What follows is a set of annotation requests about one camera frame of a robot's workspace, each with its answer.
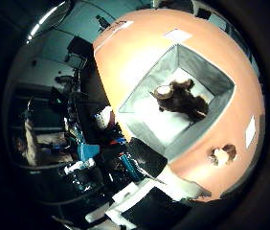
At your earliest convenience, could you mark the brown and white plush toy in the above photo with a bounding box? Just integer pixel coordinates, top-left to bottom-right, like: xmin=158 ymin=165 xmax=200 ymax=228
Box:
xmin=207 ymin=143 xmax=238 ymax=167

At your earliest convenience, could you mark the black monitor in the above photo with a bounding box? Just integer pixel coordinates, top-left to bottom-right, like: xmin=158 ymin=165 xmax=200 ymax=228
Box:
xmin=67 ymin=35 xmax=95 ymax=60

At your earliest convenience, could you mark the white tape square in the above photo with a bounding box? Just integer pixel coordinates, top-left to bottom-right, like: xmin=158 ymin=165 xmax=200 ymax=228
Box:
xmin=244 ymin=114 xmax=258 ymax=150
xmin=163 ymin=28 xmax=193 ymax=43

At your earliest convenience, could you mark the black camera on stand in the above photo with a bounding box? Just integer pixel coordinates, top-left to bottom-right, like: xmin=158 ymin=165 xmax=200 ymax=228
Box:
xmin=96 ymin=13 xmax=111 ymax=33

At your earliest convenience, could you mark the dark brown plush toy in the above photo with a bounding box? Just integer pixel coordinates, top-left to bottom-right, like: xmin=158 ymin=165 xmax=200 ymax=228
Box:
xmin=149 ymin=78 xmax=210 ymax=123

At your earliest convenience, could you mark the blue tube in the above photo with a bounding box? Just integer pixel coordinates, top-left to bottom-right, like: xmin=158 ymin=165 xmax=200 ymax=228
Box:
xmin=119 ymin=152 xmax=144 ymax=181

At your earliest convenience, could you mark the grey fabric container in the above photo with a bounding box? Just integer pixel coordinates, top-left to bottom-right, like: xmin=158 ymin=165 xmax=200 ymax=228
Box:
xmin=118 ymin=42 xmax=236 ymax=162

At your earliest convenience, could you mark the blue plastic bin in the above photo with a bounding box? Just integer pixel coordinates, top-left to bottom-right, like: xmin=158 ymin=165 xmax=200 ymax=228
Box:
xmin=77 ymin=143 xmax=101 ymax=162

